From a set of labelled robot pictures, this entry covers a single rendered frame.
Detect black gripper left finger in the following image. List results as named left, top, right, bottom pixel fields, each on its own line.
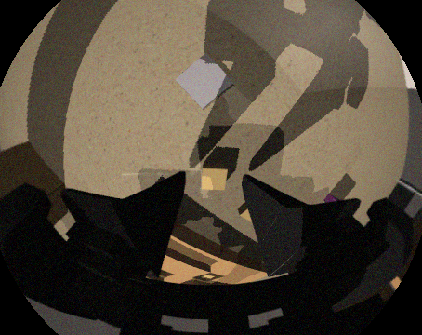
left=61, top=171, right=185, bottom=278

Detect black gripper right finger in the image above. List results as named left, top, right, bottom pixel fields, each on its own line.
left=242, top=175, right=361, bottom=276

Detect magenta rectangular block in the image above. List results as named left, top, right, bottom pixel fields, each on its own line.
left=324, top=194, right=341, bottom=202

